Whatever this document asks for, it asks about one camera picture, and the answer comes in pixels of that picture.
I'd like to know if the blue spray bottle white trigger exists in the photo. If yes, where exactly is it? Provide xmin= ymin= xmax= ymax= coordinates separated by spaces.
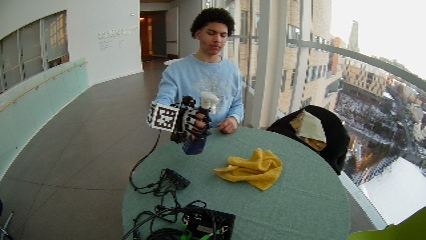
xmin=180 ymin=91 xmax=222 ymax=156

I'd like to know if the bundle of black cables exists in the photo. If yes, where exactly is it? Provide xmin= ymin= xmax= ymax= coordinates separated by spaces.
xmin=121 ymin=186 xmax=208 ymax=240

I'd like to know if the black electronics box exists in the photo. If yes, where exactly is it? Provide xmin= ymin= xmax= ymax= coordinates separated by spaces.
xmin=179 ymin=205 xmax=236 ymax=240

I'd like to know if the green curved object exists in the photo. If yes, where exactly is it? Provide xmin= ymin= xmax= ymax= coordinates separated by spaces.
xmin=347 ymin=205 xmax=426 ymax=240

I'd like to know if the grey curved window rail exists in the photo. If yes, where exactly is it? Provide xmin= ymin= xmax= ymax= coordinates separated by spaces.
xmin=284 ymin=37 xmax=426 ymax=93

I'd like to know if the white object behind person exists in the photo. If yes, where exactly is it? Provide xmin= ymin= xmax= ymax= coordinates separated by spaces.
xmin=162 ymin=57 xmax=184 ymax=67

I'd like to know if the wooden wall handrail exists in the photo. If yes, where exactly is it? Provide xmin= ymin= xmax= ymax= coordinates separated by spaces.
xmin=0 ymin=61 xmax=89 ymax=113

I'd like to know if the interior wall window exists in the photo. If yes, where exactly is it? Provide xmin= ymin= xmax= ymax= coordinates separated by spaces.
xmin=0 ymin=9 xmax=70 ymax=95

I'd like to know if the white window column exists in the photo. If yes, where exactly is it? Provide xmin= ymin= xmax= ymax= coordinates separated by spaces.
xmin=248 ymin=0 xmax=286 ymax=130

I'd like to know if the white marker cube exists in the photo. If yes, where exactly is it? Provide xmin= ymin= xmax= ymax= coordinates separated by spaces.
xmin=146 ymin=101 xmax=180 ymax=133

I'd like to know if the the person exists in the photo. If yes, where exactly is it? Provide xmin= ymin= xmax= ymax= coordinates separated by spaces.
xmin=151 ymin=7 xmax=246 ymax=135

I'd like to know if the yellow cloth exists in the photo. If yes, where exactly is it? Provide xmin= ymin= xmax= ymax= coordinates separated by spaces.
xmin=212 ymin=147 xmax=284 ymax=192

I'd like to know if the black glove cable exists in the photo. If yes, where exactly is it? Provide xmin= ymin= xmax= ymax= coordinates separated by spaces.
xmin=127 ymin=129 xmax=163 ymax=195

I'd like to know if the green cable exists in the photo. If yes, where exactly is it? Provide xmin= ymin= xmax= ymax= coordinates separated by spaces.
xmin=178 ymin=222 xmax=223 ymax=240

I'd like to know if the small black hub box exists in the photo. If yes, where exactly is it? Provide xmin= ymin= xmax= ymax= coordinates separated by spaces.
xmin=159 ymin=167 xmax=191 ymax=191

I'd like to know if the black jacket with tan lining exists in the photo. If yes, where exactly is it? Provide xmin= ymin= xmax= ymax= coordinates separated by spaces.
xmin=264 ymin=104 xmax=351 ymax=176

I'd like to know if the tripod leg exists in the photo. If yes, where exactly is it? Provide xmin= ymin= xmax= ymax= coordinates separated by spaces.
xmin=0 ymin=199 xmax=15 ymax=240

